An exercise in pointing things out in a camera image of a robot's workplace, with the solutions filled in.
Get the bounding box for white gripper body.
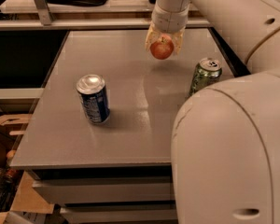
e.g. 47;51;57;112
151;4;188;34

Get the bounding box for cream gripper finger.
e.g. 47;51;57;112
171;29;185;55
145;22;161;51

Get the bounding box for red apple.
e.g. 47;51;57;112
150;36;174;60

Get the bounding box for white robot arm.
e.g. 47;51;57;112
146;0;280;224

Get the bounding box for green soda can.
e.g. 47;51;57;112
189;58;222;96

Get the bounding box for blue soda can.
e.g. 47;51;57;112
77;75;110;124

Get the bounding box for grey drawer cabinet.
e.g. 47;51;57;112
9;28;236;224

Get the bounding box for upper grey drawer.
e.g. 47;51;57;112
33;176;175;205

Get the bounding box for grey drawer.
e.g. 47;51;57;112
60;202;178;224
33;176;175;205

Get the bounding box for wooden crate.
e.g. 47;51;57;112
0;114;32;136

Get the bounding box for lower grey drawer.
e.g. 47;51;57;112
60;202;178;224

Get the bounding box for cardboard box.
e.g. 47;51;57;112
0;132;54;224

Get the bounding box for left metal bracket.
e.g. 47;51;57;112
34;0;52;25

